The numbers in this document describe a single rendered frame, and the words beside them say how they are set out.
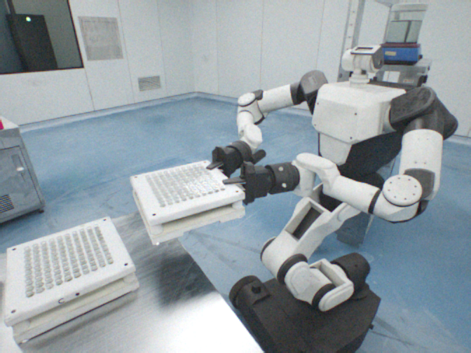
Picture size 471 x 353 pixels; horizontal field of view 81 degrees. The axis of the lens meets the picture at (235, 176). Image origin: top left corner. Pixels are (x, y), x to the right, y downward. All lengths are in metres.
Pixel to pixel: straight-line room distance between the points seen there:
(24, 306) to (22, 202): 2.11
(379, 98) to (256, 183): 0.45
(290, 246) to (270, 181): 0.40
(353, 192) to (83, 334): 0.70
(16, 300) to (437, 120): 1.05
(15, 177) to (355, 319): 2.49
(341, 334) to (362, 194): 0.87
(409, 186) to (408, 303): 1.31
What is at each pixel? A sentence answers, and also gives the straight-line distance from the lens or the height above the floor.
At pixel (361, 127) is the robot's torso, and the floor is 1.11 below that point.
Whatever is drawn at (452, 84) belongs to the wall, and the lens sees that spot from 4.95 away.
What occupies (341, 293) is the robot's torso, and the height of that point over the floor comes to 0.32.
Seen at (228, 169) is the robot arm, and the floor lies 0.98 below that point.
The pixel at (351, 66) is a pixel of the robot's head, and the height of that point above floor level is 1.27.
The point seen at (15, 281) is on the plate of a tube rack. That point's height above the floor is 0.89.
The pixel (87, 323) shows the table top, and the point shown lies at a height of 0.82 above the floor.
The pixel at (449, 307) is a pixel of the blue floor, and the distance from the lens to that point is 2.10.
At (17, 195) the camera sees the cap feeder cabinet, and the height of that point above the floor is 0.25.
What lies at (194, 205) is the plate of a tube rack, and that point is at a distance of 0.67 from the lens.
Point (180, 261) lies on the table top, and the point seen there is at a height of 0.82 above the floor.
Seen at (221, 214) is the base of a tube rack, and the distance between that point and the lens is 0.71.
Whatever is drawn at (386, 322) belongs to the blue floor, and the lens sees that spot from 1.85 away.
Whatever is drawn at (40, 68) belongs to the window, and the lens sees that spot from 5.60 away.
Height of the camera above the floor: 1.37
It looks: 27 degrees down
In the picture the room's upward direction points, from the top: straight up
